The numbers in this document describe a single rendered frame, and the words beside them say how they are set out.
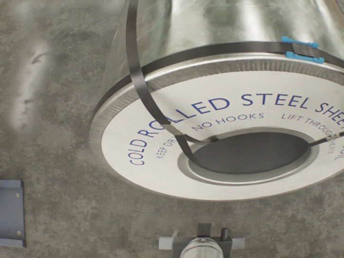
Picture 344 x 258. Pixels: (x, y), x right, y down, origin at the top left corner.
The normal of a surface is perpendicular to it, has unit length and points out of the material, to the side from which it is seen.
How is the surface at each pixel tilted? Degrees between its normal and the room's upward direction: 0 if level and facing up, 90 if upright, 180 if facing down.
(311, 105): 90
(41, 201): 0
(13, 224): 0
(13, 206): 0
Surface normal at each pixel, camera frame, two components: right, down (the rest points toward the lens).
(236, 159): 0.07, -0.47
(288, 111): -0.06, 0.88
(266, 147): -0.53, -0.43
